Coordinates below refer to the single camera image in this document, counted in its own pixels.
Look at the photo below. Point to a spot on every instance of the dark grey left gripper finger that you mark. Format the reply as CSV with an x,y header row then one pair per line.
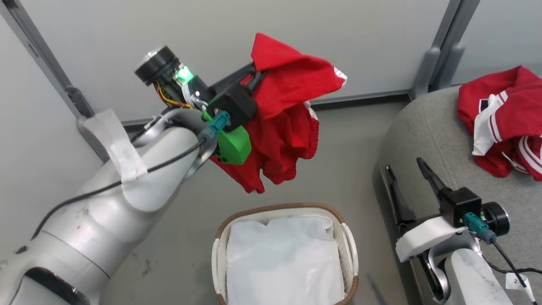
x,y
233,78
255,80

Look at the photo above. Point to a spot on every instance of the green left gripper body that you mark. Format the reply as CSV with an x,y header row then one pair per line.
x,y
235,148

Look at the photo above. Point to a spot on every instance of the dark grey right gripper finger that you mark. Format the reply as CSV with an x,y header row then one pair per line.
x,y
432,180
398,199

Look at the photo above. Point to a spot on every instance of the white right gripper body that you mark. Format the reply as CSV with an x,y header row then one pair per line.
x,y
423,237

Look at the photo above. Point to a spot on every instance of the plain red garment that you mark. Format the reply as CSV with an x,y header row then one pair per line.
x,y
288,97

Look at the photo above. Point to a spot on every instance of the red garment with white stripes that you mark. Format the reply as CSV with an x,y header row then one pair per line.
x,y
516,97

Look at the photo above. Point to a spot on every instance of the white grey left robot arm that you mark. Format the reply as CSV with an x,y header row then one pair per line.
x,y
97,220

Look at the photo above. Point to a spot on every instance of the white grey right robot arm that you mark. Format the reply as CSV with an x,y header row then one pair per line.
x,y
470,275

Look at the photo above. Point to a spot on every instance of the grey fabric sofa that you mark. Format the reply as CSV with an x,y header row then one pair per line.
x,y
440,135

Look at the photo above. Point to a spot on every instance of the wicker laundry basket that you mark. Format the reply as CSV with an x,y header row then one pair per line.
x,y
220,254

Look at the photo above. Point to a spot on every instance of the white tape strip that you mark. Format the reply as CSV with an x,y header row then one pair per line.
x,y
120,148

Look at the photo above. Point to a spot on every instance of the white basket liner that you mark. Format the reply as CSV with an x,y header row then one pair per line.
x,y
283,258

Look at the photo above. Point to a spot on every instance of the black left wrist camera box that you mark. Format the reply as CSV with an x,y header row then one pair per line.
x,y
233,103

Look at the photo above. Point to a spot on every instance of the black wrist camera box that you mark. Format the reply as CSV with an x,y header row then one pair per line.
x,y
461,205
233,103

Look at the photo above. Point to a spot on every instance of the teal left camera connector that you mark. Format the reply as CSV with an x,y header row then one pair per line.
x,y
217,125

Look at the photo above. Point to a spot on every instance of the teal camera connector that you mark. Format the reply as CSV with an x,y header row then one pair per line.
x,y
478,226
217,125

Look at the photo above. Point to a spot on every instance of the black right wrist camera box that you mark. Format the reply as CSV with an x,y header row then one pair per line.
x,y
461,205

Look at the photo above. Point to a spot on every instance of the teal right camera connector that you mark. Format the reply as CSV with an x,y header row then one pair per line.
x,y
478,226

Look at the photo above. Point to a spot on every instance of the grey partition post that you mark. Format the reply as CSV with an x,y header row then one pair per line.
x,y
455,29
42,55

